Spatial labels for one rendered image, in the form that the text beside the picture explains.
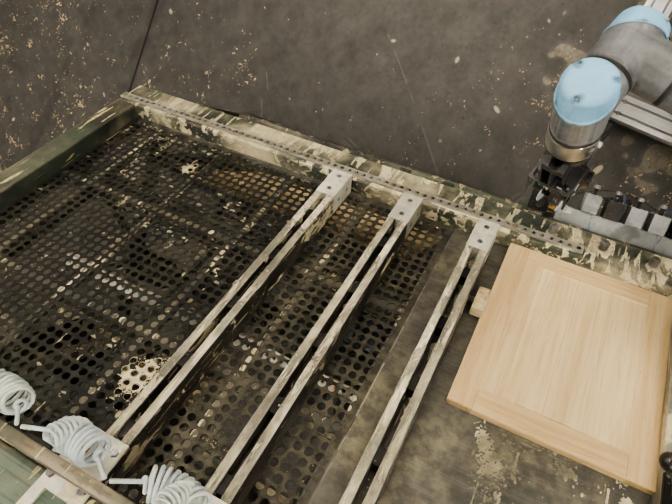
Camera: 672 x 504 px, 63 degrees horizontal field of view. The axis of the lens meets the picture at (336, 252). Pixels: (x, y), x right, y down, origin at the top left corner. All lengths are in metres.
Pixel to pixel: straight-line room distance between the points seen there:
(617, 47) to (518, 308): 0.81
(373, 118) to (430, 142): 0.30
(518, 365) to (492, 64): 1.54
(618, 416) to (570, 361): 0.15
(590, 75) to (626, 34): 0.09
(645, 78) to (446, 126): 1.77
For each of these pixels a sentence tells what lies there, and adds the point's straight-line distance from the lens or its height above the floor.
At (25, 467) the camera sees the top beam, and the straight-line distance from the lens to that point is 1.20.
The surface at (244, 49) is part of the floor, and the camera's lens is 2.99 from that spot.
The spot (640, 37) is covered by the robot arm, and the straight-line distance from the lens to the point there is 0.87.
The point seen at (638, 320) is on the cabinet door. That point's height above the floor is 0.99.
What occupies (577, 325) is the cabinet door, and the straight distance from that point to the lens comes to 1.51.
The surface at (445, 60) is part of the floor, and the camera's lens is 2.61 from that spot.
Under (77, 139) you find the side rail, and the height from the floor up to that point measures 1.13.
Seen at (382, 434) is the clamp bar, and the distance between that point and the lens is 1.15.
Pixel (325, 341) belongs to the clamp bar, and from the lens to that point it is 1.25.
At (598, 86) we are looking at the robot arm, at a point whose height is 1.75.
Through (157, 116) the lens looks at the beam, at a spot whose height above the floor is 0.90.
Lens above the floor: 2.52
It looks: 67 degrees down
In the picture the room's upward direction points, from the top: 111 degrees counter-clockwise
